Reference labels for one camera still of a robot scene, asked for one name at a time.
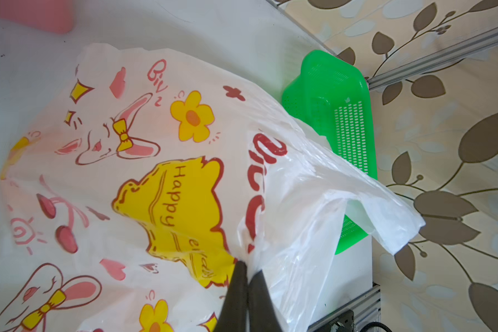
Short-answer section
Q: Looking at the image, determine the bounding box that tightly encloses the white printed plastic bag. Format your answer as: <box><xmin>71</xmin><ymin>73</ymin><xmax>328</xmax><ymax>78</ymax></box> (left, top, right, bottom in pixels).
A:
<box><xmin>0</xmin><ymin>44</ymin><xmax>425</xmax><ymax>331</ymax></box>

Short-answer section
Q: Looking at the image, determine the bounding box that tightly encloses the pink transparent storage box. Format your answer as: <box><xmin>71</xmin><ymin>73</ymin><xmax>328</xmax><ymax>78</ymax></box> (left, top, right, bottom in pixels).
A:
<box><xmin>0</xmin><ymin>0</ymin><xmax>74</xmax><ymax>34</ymax></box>

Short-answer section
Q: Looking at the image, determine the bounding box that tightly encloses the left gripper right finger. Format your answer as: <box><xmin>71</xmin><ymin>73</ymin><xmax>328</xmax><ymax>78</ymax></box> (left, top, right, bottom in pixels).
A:
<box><xmin>248</xmin><ymin>271</ymin><xmax>282</xmax><ymax>332</ymax></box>

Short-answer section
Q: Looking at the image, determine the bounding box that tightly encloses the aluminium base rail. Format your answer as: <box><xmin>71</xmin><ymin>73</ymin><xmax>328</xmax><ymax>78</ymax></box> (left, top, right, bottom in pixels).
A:
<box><xmin>308</xmin><ymin>284</ymin><xmax>391</xmax><ymax>332</ymax></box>

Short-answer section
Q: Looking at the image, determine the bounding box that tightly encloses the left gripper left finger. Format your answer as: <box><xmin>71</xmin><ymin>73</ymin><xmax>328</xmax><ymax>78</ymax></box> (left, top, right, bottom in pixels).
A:
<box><xmin>214</xmin><ymin>261</ymin><xmax>248</xmax><ymax>332</ymax></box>

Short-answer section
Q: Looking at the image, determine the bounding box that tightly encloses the green plastic basket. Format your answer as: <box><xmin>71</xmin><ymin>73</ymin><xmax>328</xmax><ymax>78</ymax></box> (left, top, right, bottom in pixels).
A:
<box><xmin>281</xmin><ymin>49</ymin><xmax>378</xmax><ymax>256</ymax></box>

